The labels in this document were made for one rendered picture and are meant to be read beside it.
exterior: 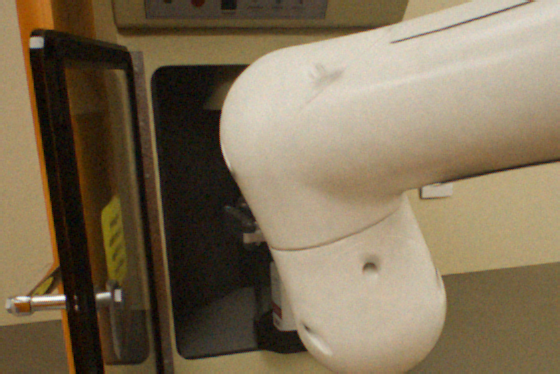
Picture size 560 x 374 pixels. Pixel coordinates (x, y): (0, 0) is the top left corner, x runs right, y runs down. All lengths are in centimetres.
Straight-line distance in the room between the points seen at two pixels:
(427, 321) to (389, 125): 14
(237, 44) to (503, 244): 86
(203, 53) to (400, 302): 44
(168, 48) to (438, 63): 47
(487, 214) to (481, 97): 108
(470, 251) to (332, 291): 101
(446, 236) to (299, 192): 100
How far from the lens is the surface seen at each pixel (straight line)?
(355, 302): 39
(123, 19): 72
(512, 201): 141
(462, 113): 31
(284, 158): 36
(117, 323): 49
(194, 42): 75
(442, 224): 134
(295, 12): 72
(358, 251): 38
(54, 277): 55
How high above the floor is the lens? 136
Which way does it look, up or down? 15 degrees down
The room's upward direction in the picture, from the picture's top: 1 degrees counter-clockwise
